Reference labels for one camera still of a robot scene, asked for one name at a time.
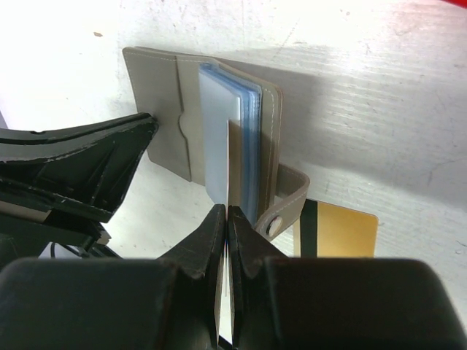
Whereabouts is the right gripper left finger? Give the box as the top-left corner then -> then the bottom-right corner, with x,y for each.
1,204 -> 225,349

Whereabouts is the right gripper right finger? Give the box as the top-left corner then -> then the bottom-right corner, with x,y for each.
231,207 -> 466,349

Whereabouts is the gold card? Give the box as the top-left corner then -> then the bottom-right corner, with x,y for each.
220,121 -> 242,349
293,199 -> 379,257

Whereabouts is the red plastic bin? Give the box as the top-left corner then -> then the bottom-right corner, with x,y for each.
445,0 -> 467,9

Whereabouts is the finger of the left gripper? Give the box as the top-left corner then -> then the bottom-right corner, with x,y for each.
1,113 -> 158,222

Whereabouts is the grey card holder wallet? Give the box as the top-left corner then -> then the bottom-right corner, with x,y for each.
123,47 -> 309,240

